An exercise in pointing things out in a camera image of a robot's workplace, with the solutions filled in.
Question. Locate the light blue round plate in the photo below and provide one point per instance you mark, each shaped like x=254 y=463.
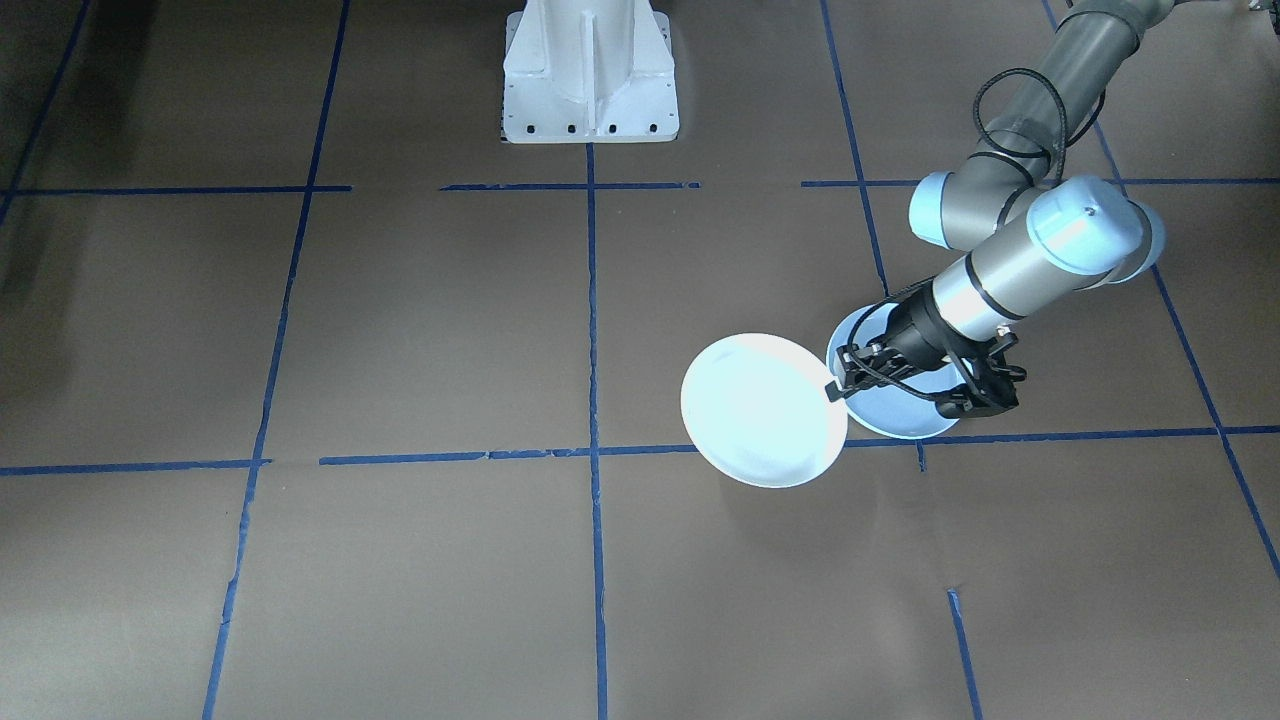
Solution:
x=900 y=418

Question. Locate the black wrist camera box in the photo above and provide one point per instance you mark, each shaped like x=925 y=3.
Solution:
x=985 y=395

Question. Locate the white metal pedestal base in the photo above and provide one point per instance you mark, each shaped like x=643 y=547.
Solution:
x=590 y=90

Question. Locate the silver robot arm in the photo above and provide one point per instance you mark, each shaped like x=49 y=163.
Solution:
x=1050 y=255

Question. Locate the white round plate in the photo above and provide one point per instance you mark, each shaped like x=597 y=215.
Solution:
x=760 y=410

